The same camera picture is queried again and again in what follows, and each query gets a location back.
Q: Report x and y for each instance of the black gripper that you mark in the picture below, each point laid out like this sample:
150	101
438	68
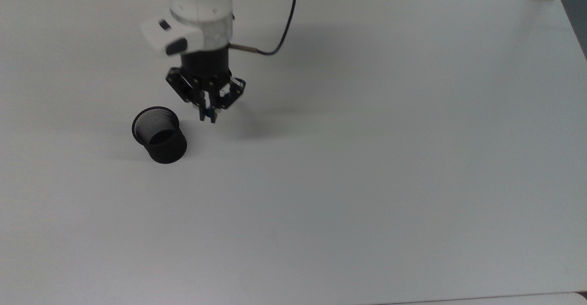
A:
206	73

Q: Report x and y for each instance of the blue marker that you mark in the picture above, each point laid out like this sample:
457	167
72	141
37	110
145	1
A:
209	112

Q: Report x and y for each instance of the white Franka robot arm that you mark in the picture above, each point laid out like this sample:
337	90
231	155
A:
197	7

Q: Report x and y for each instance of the black mesh pen cup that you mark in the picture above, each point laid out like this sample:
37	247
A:
168	152

